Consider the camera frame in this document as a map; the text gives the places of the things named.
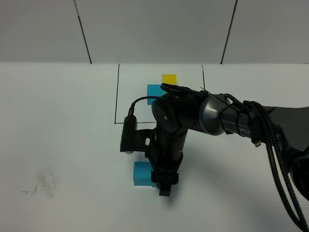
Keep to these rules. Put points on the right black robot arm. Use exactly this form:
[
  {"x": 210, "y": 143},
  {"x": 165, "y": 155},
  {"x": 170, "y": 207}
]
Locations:
[{"x": 182, "y": 109}]

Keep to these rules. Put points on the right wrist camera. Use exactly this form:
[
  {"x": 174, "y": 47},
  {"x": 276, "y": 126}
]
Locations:
[{"x": 133, "y": 139}]

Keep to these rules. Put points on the blue template cube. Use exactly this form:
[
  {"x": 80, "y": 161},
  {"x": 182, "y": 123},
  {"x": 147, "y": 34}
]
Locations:
[{"x": 154, "y": 90}]

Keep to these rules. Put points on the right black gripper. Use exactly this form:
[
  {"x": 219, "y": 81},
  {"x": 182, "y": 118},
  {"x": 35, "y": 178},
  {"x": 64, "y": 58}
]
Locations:
[{"x": 165, "y": 156}]

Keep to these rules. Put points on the yellow template cube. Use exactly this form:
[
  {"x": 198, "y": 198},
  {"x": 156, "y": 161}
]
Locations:
[{"x": 170, "y": 79}]

